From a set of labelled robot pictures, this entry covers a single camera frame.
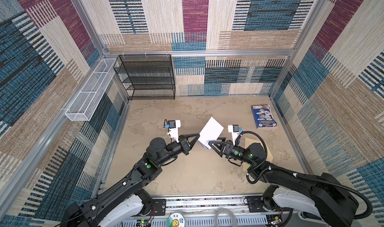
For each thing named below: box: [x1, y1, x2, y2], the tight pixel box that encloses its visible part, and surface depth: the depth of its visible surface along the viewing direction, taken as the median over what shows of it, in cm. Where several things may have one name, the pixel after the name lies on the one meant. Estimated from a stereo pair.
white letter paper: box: [198, 116, 225, 150], surface depth 71 cm
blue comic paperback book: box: [251, 104, 277, 129], surface depth 107 cm
